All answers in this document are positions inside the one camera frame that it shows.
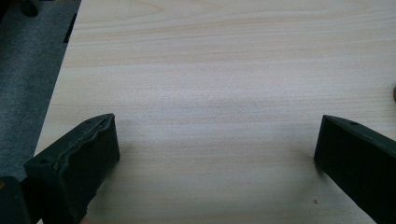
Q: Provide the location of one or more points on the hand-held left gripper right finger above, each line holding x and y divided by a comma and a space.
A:
358, 161

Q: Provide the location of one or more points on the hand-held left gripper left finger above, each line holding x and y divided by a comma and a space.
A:
71, 168

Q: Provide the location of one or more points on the small black floor object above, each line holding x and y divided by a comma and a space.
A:
29, 8

